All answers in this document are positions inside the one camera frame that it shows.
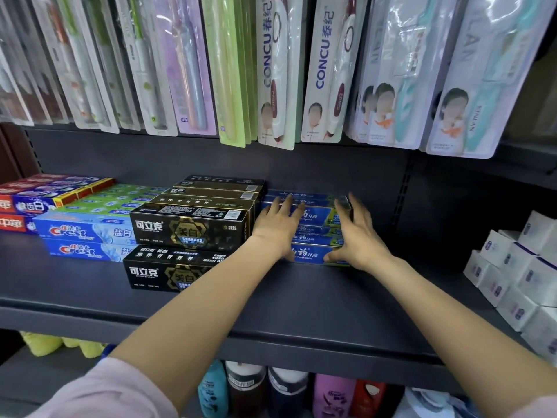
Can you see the person's right hand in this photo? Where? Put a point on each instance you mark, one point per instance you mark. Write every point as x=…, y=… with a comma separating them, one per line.
x=361, y=248

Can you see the person's left hand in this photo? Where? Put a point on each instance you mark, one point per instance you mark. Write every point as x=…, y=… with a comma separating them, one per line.
x=278, y=230

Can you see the dark grey shelf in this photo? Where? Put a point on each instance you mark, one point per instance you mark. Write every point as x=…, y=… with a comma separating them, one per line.
x=304, y=300

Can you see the light blue toothpaste box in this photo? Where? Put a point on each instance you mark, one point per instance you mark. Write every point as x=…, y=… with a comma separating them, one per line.
x=87, y=251
x=82, y=230

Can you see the red and blue toothpaste box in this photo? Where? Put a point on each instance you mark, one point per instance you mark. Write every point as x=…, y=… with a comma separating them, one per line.
x=13, y=222
x=65, y=177
x=39, y=205

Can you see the person's right forearm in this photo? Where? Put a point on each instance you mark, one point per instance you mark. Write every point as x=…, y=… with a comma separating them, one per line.
x=470, y=339

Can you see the person's left forearm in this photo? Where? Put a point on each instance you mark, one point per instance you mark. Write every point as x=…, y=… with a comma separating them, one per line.
x=196, y=326

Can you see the person's pink right sleeve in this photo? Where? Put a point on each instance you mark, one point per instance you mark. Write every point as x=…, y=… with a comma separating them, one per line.
x=539, y=409

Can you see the dark grey shelf board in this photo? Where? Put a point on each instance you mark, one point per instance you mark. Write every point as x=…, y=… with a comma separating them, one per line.
x=35, y=383

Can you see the red orange bottle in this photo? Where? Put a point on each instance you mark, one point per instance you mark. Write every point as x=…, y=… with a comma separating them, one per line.
x=370, y=398

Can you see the pink shampoo bottle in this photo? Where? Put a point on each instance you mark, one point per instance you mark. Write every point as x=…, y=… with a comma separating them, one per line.
x=334, y=396

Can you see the stack of white tissue packs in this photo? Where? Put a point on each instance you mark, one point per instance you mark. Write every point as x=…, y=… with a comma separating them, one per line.
x=518, y=274

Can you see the brown-lidded dark jar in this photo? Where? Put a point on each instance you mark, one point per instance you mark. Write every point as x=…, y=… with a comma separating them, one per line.
x=244, y=387

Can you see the white-lidded dark jar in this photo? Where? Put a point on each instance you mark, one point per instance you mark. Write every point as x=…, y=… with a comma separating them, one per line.
x=287, y=391

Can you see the stack of brown toothbrush packs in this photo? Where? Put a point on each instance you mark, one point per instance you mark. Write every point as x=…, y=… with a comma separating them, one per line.
x=304, y=69

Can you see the stack of light green packs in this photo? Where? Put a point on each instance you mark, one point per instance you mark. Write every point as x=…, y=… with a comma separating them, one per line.
x=228, y=69

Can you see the white pump bottle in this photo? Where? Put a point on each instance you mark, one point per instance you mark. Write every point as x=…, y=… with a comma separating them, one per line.
x=426, y=404

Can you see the small teal shampoo bottle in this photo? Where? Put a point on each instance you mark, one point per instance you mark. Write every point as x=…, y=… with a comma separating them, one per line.
x=213, y=391

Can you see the stack of purple toothbrush packs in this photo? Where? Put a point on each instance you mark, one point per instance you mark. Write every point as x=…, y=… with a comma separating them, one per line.
x=187, y=65

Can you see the stack of teal child toothbrush packs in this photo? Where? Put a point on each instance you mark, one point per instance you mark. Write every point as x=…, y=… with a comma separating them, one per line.
x=435, y=69

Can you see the white bottle blue cap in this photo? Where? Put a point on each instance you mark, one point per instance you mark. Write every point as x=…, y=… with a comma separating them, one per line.
x=108, y=350

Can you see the row of green toothbrush packs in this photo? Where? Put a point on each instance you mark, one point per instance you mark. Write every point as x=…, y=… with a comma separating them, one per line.
x=145, y=69

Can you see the yellow plastic bottle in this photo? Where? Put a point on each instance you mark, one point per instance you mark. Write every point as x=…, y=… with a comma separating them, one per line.
x=72, y=342
x=92, y=349
x=41, y=343

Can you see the green toothbrush pack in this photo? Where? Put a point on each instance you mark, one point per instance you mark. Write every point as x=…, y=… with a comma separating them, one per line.
x=113, y=69

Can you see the orange toothbrush pack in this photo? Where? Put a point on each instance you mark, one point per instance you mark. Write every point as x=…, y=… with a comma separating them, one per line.
x=74, y=69

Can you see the red child toothbrush pack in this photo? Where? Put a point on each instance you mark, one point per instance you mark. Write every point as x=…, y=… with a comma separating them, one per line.
x=17, y=73

